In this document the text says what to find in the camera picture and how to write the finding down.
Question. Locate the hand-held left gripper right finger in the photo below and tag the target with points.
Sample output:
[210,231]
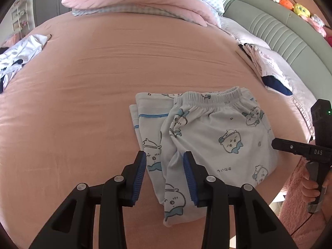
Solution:
[189,179]

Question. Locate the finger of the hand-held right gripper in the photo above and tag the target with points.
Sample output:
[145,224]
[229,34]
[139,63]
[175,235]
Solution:
[285,145]

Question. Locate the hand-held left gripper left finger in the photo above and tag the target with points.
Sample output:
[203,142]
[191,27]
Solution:
[140,176]

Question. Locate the cartoon printed pajama pants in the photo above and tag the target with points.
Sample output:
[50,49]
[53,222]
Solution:
[220,124]

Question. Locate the white satin garment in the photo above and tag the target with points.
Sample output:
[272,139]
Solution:
[28,46]

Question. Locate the person's right hand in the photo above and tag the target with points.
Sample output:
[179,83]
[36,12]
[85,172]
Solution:
[310,186]

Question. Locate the pink fluffy pajamas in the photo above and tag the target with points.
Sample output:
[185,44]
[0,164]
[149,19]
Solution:
[293,199]

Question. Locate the folded white navy garment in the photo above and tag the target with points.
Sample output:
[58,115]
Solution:
[267,64]

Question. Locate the pink bed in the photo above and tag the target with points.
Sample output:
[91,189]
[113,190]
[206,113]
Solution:
[77,109]

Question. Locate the red plush toy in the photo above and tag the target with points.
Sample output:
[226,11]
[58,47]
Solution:
[330,40]

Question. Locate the grey padded headboard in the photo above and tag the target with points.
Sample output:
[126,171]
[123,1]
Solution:
[285,39]

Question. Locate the pink white plush toy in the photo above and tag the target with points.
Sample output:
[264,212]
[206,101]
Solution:
[317,24]

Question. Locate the yellow plush toy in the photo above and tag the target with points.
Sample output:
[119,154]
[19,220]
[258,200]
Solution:
[300,9]

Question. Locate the orange plush toy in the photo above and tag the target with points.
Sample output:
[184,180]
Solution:
[285,1]

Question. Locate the pink checked quilt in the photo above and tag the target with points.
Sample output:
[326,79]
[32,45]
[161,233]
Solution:
[116,0]

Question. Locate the grey door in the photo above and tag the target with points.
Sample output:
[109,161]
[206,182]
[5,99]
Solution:
[49,2]

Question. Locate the white shelf rack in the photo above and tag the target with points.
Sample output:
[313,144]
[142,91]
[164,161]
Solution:
[22,15]

